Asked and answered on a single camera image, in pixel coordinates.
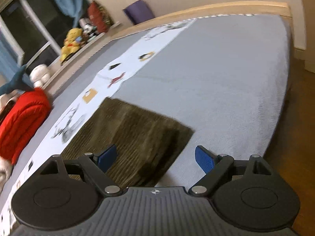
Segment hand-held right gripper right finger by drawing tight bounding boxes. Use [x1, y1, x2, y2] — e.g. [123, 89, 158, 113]
[188, 146, 273, 197]

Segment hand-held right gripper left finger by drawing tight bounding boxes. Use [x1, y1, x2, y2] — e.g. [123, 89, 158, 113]
[37, 144, 123, 197]

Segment brown corduroy pants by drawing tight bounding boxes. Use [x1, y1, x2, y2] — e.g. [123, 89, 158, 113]
[60, 97, 194, 188]

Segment red folded blanket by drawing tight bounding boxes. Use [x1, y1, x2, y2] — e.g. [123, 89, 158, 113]
[0, 88, 52, 165]

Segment white plush toy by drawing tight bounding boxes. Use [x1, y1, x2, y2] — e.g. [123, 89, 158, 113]
[30, 64, 51, 88]

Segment white window sill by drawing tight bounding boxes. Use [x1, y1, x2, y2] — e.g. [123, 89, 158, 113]
[42, 21, 122, 89]

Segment yellow bear plush toy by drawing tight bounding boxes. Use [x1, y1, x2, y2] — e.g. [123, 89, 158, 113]
[60, 28, 85, 63]

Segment blue shark plush toy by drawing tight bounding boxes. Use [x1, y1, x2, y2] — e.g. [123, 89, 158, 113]
[0, 65, 34, 96]

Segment panda plush toy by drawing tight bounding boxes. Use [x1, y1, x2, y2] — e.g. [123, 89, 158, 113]
[80, 18, 96, 40]

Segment blue curtain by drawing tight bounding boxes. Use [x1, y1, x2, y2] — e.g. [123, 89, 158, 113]
[0, 37, 25, 84]
[41, 0, 88, 28]

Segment red cushion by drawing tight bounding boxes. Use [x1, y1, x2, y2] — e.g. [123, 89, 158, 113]
[88, 1, 110, 33]

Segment purple board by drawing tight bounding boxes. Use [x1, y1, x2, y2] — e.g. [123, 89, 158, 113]
[123, 0, 156, 25]

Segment white-framed window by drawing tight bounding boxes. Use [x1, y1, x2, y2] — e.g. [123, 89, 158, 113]
[0, 0, 82, 67]

